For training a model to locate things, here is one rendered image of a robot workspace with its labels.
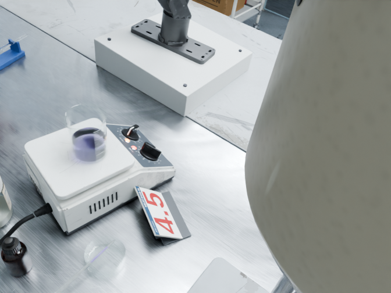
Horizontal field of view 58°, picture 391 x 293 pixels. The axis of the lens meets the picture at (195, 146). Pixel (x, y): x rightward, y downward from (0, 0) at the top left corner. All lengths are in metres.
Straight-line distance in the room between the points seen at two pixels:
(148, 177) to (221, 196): 0.13
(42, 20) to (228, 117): 0.59
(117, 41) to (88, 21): 0.24
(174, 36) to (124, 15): 0.32
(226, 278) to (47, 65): 0.61
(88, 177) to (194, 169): 0.21
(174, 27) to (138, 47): 0.09
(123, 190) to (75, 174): 0.08
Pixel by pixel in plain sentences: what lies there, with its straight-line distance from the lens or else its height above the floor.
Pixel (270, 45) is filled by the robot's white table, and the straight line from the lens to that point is 1.07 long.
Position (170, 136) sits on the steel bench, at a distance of 0.68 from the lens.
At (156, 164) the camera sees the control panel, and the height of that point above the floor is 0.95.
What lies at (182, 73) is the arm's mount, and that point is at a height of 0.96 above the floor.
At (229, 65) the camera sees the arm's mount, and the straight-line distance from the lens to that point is 0.82.
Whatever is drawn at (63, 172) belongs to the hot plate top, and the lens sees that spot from 0.51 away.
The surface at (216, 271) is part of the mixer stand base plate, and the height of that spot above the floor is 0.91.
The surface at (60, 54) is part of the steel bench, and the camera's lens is 0.92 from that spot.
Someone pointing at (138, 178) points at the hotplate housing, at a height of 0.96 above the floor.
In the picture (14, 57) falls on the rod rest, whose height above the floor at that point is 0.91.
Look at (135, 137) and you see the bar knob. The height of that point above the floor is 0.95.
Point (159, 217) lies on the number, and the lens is 0.53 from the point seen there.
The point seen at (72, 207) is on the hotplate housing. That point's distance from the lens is 0.50.
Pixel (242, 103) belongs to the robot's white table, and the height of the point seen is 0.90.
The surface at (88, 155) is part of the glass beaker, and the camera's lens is 0.50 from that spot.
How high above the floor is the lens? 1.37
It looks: 44 degrees down
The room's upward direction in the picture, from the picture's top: 10 degrees clockwise
